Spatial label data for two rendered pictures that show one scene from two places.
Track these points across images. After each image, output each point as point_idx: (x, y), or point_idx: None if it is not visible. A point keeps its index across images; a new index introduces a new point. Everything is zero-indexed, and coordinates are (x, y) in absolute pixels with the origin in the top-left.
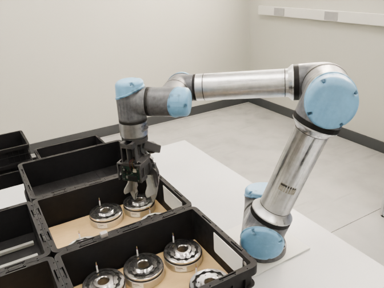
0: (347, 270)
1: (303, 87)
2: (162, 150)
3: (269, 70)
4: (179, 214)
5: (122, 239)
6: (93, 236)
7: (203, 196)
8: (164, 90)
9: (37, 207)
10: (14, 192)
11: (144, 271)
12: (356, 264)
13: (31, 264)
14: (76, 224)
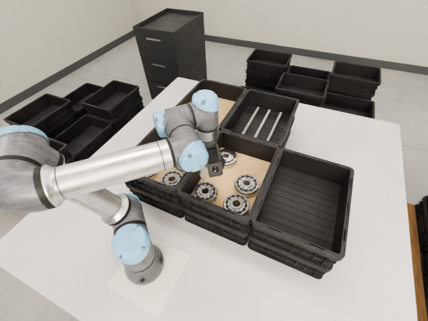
0: (78, 276)
1: (40, 152)
2: None
3: (75, 165)
4: (179, 179)
5: None
6: (238, 172)
7: (235, 318)
8: (171, 107)
9: (268, 144)
10: (391, 214)
11: None
12: (69, 286)
13: (221, 122)
14: (258, 174)
